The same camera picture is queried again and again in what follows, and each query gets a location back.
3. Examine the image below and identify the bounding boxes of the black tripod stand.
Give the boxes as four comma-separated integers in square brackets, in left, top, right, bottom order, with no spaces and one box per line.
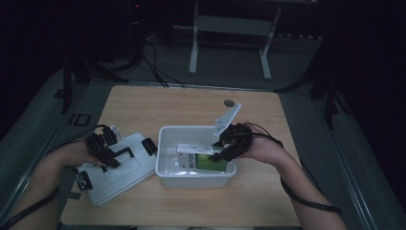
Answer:
[274,63,352,129]
[54,47,129,115]

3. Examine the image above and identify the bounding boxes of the white plastic storage box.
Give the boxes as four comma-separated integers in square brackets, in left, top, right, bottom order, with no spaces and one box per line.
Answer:
[154,125,237,190]

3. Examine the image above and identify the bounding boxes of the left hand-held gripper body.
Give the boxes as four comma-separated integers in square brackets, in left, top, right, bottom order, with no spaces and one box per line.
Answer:
[85,124,123,170]

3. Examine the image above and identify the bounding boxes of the black lid latch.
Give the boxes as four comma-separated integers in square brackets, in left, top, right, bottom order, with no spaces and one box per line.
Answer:
[75,170,94,192]
[141,136,158,157]

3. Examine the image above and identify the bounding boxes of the thin black cable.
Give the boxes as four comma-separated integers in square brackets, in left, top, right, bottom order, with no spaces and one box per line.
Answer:
[47,124,108,152]
[245,122,285,149]

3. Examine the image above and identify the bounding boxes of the green and white packet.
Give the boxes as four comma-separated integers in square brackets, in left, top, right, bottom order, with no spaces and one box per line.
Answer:
[176,143,230,173]

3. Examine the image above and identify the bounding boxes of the white metal stand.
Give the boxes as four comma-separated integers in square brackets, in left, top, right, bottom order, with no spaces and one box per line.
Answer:
[173,0,282,81]

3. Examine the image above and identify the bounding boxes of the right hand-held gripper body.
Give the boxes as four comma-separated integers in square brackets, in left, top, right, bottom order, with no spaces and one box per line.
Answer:
[213,103,254,162]

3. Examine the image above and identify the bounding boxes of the black rectangular floor frame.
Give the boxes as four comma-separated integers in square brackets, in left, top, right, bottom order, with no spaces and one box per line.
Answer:
[68,112,92,127]

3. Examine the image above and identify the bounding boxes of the black floor cables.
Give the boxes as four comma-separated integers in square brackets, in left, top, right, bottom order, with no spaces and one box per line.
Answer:
[141,41,187,89]

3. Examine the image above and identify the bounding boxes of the person's right hand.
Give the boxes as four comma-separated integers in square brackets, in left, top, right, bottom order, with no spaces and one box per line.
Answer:
[243,124,286,167]

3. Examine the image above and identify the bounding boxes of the thick black gripper cable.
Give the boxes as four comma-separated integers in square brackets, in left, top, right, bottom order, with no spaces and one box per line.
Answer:
[0,186,60,230]
[280,176,343,216]

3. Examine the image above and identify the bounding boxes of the person's left hand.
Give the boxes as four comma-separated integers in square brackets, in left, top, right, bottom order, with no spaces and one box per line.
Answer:
[52,140,103,170]

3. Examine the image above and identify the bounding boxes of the white plastic box lid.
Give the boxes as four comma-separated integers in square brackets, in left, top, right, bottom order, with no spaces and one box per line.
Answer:
[77,132,158,206]

